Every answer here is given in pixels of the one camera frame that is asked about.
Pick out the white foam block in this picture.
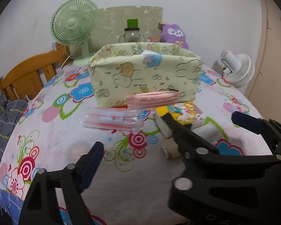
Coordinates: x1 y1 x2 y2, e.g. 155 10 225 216
154 114 175 139

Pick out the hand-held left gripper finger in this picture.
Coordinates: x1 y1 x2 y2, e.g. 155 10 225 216
18 141 105 225

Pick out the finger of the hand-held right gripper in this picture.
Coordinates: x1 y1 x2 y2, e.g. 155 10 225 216
231 111 281 154
158 114 281 225

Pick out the grey plaid blanket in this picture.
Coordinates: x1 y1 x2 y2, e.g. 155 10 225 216
0 96 30 160

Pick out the green cartoon printed board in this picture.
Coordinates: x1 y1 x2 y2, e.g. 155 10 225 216
97 5 164 52

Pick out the beige fan cable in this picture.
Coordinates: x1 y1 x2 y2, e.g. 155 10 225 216
60 52 72 71

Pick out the yellow printed packet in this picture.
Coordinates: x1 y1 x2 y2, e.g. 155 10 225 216
167 101 204 125

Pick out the beige door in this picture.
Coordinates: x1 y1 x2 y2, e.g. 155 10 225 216
247 0 281 99

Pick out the green desk fan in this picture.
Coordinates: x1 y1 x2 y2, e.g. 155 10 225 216
50 0 100 66

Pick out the purple plush bunny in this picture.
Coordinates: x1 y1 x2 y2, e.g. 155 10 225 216
160 22 190 50

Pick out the wooden bed headboard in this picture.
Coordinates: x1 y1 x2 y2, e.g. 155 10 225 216
0 43 72 101

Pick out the clear plastic bag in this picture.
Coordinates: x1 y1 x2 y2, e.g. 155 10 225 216
83 106 144 132

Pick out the floral tablecloth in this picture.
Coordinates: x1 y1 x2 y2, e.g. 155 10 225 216
0 62 275 225

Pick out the pink wet wipes pack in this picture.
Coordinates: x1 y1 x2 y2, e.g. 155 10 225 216
126 91 180 109

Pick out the white standing fan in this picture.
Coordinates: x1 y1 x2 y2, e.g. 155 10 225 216
212 49 256 94

